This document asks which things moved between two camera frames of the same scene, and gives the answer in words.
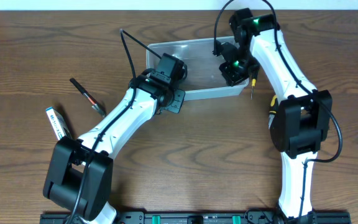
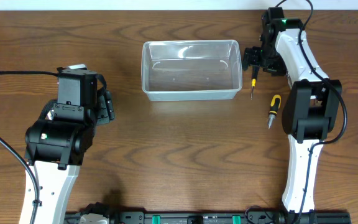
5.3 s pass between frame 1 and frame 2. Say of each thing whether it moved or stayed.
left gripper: moved
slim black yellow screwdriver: stayed
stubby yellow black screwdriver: stayed
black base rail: stayed
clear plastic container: moved
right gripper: moved
